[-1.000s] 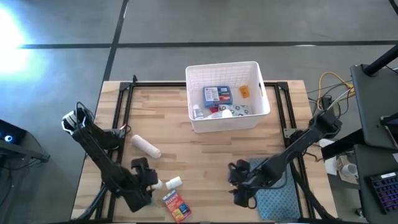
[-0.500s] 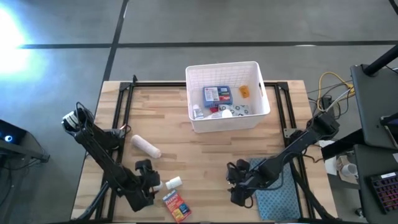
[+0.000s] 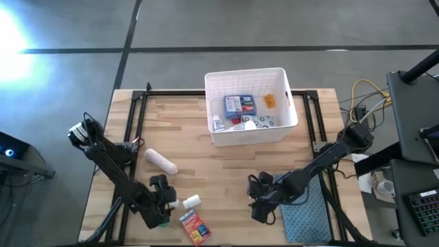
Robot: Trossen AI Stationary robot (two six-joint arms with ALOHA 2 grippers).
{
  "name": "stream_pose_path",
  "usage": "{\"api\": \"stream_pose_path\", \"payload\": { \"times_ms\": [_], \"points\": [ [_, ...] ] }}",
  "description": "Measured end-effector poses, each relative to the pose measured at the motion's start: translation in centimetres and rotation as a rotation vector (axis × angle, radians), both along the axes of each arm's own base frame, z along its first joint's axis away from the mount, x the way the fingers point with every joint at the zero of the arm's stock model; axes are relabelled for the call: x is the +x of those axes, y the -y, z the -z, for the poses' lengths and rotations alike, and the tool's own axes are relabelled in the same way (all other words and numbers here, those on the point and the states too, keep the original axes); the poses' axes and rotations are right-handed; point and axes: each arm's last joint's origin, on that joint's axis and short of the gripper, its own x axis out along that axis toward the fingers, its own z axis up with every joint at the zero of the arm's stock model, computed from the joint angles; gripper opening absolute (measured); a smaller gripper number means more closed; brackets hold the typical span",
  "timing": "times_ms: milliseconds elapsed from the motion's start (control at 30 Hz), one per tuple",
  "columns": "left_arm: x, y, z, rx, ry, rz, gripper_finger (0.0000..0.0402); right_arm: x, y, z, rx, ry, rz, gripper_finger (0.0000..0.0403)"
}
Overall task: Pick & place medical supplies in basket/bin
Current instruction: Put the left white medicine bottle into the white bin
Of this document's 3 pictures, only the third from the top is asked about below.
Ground black side desk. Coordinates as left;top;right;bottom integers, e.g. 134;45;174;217
386;70;439;165

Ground red medicine carton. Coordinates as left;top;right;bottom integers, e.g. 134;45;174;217
178;209;213;246

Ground white pouch with ring print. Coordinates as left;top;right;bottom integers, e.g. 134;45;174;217
241;115;278;129

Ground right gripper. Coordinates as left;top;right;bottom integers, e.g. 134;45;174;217
247;187;281;224

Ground black pole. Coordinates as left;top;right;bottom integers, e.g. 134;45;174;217
401;49;439;85

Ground blue first aid kit box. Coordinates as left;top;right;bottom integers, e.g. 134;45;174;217
223;94;257;119

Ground white mug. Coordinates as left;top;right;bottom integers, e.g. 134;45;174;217
376;180;396;198

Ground blue patterned cloth pad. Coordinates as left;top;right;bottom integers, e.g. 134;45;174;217
276;172;333;244

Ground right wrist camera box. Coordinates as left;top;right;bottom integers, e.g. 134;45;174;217
257;171;274;188

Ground black device with blue light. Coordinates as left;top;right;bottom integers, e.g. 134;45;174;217
0;131;56;180

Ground white paper sheet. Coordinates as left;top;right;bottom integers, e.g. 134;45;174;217
351;152;373;195

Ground white perforated plastic basket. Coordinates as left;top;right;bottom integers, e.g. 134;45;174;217
204;67;299;148

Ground white gauze bandage roll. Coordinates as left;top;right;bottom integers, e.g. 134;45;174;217
143;148;179;176

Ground yellow cable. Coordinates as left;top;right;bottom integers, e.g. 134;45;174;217
350;79;392;123

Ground black table frame rails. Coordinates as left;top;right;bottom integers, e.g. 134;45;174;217
78;82;373;246

